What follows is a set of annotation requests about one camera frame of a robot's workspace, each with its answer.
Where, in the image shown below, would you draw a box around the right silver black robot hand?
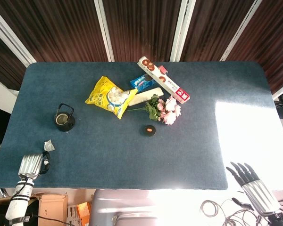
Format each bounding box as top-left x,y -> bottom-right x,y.
226,161 -> 282,215

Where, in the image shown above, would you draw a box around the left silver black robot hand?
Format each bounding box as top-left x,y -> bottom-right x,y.
17,151 -> 51,180

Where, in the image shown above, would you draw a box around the black cast iron teapot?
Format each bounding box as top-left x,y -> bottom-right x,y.
53,103 -> 76,132

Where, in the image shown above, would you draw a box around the yellow marshmallow snack bag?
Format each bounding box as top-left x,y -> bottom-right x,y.
84,75 -> 139,120

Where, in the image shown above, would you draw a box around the brown cardboard box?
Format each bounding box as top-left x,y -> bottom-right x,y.
0,192 -> 69,226

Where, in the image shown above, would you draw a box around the white printed carton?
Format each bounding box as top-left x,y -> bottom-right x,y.
67,204 -> 79,225

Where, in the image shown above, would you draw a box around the orange small box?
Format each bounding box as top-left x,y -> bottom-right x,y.
76,202 -> 92,226

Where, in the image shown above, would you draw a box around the blue felt table mat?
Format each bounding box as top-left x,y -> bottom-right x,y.
0,61 -> 283,191

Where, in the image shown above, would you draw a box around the grey robot torso base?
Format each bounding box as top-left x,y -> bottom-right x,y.
88,189 -> 161,226

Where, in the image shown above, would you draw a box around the pink rose bouquet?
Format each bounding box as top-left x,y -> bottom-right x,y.
125,94 -> 182,126

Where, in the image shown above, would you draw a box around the black round tin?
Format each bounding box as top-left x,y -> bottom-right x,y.
142,124 -> 157,138

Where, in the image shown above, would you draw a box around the cream rectangular case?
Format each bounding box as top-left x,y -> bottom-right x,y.
127,87 -> 165,107

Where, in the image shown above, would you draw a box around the blue Oreo cookie box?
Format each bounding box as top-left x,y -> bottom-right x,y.
130,73 -> 158,93

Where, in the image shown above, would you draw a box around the long white red cookie box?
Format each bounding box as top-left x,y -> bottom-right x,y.
137,56 -> 191,105

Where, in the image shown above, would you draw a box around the brown tangled cables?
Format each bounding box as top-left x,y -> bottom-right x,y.
223,200 -> 283,226

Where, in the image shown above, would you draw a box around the black coiled cable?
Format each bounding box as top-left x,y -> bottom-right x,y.
200,199 -> 228,218

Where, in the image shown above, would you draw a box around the black cable over cardboard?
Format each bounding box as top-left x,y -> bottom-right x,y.
25,213 -> 70,226

